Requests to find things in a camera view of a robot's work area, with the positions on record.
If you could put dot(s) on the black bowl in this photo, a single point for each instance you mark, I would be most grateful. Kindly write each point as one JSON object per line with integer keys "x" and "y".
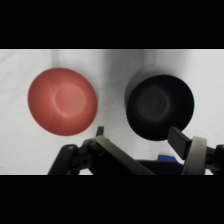
{"x": 160, "y": 106}

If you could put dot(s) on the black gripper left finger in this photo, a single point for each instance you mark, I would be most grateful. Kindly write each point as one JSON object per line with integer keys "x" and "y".
{"x": 113, "y": 151}

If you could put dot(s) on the pink bowl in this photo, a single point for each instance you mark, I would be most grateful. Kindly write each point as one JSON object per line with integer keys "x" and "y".
{"x": 62, "y": 101}

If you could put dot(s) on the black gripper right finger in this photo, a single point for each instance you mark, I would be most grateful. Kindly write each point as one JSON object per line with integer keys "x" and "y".
{"x": 196, "y": 156}

